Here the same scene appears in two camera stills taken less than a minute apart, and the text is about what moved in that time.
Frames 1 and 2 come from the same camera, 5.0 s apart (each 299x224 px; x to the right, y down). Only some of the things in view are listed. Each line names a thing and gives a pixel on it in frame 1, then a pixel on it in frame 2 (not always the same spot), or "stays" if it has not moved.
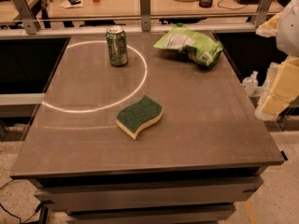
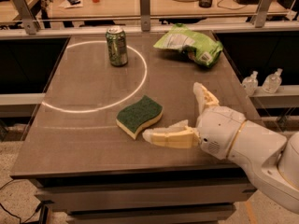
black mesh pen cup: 206,0 stays
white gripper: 290,32 to 219,131
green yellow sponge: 132,119 stays
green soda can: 117,46 stays
